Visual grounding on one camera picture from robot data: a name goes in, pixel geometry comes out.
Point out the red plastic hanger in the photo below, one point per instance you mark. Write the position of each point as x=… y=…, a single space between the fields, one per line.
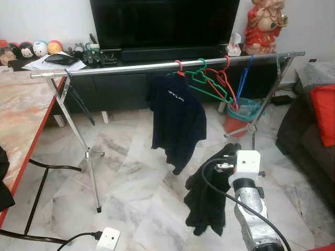
x=226 y=67
x=181 y=72

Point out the green plastic hanger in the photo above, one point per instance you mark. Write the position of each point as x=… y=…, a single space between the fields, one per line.
x=199 y=79

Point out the black t-shirt green print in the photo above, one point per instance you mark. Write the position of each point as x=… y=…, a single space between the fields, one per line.
x=207 y=198

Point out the blue plastic hanger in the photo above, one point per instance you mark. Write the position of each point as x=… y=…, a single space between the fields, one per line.
x=242 y=86

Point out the red cushion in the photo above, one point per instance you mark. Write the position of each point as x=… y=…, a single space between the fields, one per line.
x=323 y=115

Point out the dark grey fabric sofa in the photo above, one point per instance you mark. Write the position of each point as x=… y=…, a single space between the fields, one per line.
x=303 y=146

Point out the side table lace cloth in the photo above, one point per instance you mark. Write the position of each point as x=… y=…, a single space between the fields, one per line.
x=316 y=73

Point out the orange bucket teal liner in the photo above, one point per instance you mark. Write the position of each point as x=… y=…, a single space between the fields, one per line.
x=235 y=125

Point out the red laughing buddha statue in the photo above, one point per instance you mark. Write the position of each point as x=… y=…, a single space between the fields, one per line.
x=261 y=31

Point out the navy blue shirt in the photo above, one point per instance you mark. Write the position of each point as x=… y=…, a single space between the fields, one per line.
x=175 y=120

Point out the black soundbar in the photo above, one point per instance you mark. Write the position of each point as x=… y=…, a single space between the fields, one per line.
x=172 y=54

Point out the black flat screen television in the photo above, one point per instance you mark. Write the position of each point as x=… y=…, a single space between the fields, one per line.
x=162 y=23

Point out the silver metal clothes rack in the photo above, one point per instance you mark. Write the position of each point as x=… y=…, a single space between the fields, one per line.
x=131 y=67

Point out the small electronic gadgets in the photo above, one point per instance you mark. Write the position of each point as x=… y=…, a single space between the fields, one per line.
x=94 y=55

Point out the black wallet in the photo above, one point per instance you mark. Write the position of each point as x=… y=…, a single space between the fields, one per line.
x=62 y=59

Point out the orange round plush toy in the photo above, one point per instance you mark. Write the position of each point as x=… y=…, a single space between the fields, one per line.
x=55 y=47

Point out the white paper stack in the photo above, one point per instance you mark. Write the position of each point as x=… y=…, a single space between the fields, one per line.
x=36 y=65

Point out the white round plush toy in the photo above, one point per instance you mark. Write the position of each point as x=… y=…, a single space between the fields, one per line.
x=40 y=48

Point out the pink marble dining table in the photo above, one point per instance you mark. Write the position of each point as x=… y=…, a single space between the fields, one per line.
x=21 y=115

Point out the black mouse plush toy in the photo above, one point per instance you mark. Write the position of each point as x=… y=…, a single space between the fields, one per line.
x=26 y=50

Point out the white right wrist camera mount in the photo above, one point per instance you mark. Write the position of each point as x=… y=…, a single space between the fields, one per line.
x=248 y=163

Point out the dark metal chair frame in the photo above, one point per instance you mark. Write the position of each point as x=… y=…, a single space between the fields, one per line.
x=63 y=168

